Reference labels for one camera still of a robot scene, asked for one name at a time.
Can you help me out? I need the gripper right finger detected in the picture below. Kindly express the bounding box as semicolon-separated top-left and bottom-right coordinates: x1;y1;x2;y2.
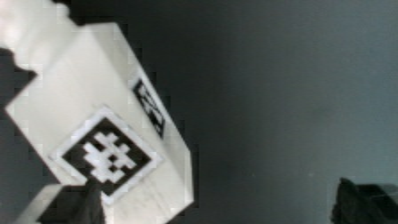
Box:
330;178;398;224

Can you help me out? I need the white stool leg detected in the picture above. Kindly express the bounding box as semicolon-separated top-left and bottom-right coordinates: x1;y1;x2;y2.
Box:
0;0;194;224

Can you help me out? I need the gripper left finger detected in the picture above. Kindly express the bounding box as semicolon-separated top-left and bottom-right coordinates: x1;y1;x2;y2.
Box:
14;178;108;224

